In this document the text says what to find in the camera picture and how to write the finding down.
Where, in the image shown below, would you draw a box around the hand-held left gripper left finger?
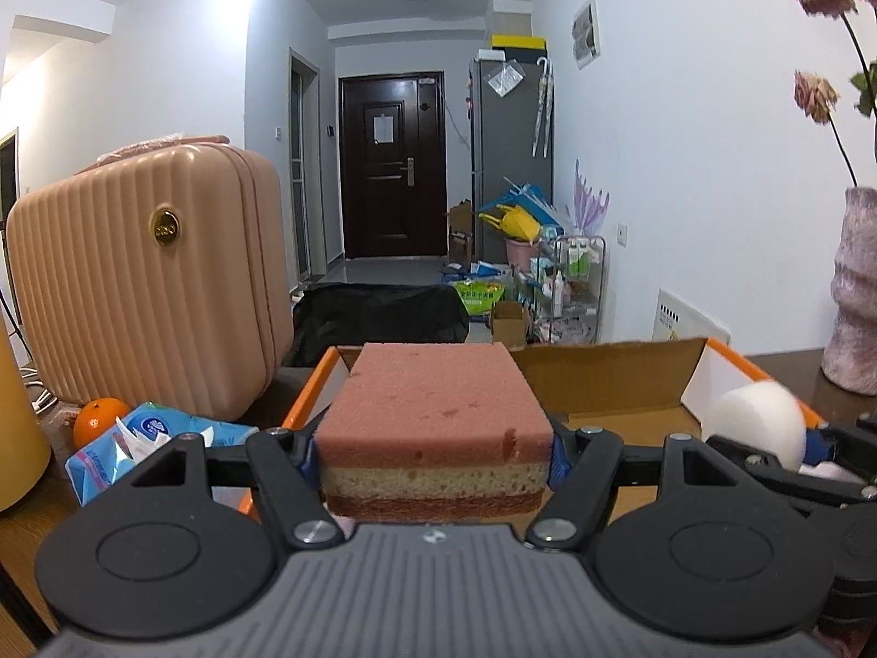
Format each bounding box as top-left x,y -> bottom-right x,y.
130,425 -> 345,551

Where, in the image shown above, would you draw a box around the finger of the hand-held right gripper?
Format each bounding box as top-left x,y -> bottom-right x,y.
705,433 -> 877,509
805,413 -> 877,468

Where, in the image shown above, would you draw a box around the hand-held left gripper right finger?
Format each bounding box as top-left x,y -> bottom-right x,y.
526,418 -> 749,553

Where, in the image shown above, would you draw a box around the white round sponge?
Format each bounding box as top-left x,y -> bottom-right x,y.
702,382 -> 808,474

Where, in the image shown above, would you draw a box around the orange cardboard box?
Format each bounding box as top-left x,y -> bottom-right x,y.
236,337 -> 827,517

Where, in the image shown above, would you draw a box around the pink layered sponge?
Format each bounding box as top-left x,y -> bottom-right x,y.
311,341 -> 555,520

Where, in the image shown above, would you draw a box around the white foam block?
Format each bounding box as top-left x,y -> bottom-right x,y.
798,461 -> 866,486

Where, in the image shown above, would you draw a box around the blue tissue pack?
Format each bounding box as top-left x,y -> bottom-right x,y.
65,403 -> 260,508

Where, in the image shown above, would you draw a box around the pink textured vase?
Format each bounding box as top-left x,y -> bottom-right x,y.
821,186 -> 877,397

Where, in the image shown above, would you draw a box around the small open cardboard carton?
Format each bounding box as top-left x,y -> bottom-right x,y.
489,302 -> 531,348

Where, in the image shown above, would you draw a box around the metal trolley rack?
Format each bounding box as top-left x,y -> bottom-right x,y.
527,234 -> 608,345

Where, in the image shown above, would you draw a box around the black duffel bag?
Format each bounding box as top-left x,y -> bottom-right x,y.
284,282 -> 471,368

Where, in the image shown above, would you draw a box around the orange fruit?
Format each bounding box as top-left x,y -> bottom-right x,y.
72,396 -> 133,450

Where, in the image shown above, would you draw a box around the green printed bag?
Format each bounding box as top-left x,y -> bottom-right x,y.
455,280 -> 505,317

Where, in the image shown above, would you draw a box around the pink ribbed suitcase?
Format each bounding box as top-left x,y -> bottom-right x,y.
5,133 -> 295,424

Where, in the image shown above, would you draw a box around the pink bucket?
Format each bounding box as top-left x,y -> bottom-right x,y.
505,236 -> 543,269

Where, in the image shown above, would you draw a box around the yellow plastic item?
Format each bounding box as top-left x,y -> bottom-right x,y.
478,206 -> 543,243

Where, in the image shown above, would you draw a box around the yellow thermos jug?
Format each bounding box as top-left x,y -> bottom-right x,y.
0,315 -> 53,514

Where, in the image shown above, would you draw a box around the brown cardboard carton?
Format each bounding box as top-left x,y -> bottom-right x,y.
447,200 -> 474,265

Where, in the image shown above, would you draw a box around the blue plastic bags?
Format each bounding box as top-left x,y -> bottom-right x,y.
503,181 -> 567,235

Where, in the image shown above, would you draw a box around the dark brown entrance door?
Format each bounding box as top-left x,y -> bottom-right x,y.
338,70 -> 448,260

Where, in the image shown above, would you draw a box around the glass interior door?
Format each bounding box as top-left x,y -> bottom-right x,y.
288,48 -> 322,282

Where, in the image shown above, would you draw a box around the grey refrigerator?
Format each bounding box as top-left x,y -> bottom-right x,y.
469,55 -> 555,265

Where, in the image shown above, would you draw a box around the bunch of dried pink roses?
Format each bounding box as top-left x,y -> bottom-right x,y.
787,0 -> 877,190

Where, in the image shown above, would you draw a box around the white folded umbrella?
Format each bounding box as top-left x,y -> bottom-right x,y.
532,56 -> 554,159

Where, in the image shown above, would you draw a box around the clear plastic bag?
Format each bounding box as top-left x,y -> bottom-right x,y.
485,63 -> 528,99

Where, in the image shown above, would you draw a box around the yellow and black box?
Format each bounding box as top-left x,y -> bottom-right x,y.
491,33 -> 550,60

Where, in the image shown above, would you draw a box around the white cable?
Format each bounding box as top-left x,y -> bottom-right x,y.
19,366 -> 57,413

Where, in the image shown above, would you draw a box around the purple wall decal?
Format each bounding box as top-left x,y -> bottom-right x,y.
571,159 -> 611,235

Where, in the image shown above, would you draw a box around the wall picture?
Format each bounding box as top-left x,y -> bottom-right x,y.
572,0 -> 603,71

